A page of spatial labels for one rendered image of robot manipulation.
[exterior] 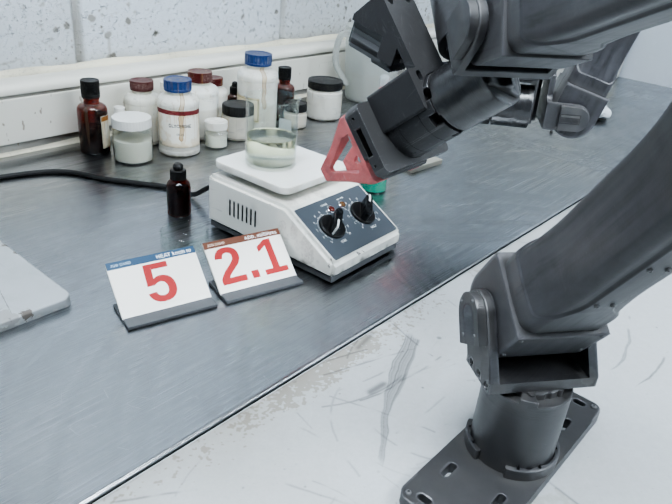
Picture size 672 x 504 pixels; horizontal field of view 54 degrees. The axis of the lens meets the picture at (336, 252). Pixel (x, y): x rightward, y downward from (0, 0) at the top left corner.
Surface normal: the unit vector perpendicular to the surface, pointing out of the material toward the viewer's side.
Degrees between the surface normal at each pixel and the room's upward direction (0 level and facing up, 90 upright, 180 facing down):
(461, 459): 0
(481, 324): 59
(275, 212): 90
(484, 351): 90
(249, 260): 40
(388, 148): 50
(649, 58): 90
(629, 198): 89
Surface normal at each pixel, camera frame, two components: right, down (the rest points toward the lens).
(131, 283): 0.42, -0.40
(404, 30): 0.63, -0.29
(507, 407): -0.66, 0.30
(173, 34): 0.75, 0.36
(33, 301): 0.08, -0.88
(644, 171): -0.99, 0.00
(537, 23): -0.91, 0.11
